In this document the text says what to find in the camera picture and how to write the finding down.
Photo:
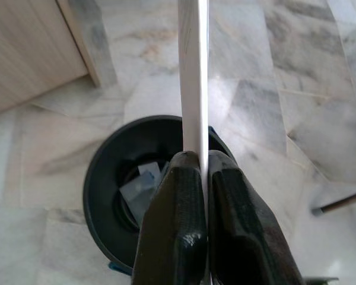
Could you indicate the black round rubbish bin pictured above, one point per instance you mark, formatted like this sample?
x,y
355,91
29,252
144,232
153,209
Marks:
x,y
101,190

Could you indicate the white paper trash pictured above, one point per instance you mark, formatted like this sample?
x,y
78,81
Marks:
x,y
142,182

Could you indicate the long white carton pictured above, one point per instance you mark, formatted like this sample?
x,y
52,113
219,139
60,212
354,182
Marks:
x,y
193,89

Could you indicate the light wooden cabinet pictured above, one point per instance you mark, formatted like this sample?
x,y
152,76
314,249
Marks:
x,y
23,44

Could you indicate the brown furniture leg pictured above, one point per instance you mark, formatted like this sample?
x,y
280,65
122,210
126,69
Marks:
x,y
344,202

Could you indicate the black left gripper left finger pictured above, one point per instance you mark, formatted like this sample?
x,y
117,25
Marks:
x,y
175,213

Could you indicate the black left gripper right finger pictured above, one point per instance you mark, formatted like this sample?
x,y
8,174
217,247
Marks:
x,y
240,225

